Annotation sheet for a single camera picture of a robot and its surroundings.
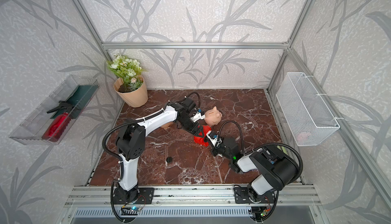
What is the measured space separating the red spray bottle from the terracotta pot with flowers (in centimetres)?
32

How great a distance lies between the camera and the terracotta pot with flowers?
3.10 ft

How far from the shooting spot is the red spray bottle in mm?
567
